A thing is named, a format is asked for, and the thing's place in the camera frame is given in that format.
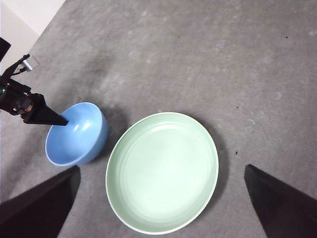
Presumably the pale green round plate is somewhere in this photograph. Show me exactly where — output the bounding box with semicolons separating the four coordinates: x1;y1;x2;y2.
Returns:
105;112;220;235

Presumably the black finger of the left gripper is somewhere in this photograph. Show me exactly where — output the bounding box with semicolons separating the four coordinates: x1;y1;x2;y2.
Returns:
25;95;69;127

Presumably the left wrist grey camera box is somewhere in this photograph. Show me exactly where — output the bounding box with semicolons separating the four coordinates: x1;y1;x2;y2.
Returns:
20;55;40;72

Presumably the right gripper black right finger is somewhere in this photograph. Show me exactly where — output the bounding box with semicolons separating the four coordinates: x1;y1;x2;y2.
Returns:
244;163;317;238

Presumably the blue ribbed bowl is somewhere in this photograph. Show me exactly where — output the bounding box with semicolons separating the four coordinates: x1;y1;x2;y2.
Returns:
45;102;109;167

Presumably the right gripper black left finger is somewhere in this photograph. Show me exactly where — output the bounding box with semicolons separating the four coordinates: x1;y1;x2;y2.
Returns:
0;165;81;238

